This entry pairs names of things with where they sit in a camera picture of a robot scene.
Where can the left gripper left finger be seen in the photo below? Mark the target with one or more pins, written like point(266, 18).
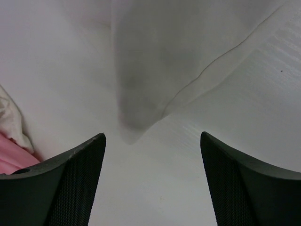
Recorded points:
point(59, 191)

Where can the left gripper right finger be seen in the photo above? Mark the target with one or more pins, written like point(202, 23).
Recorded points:
point(246, 191)

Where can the pink t-shirt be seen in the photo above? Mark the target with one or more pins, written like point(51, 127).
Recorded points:
point(13, 157)

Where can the white and green t-shirt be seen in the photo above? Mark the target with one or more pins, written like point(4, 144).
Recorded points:
point(55, 54)

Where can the cream white t-shirt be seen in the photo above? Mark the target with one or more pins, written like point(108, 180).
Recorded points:
point(11, 125)

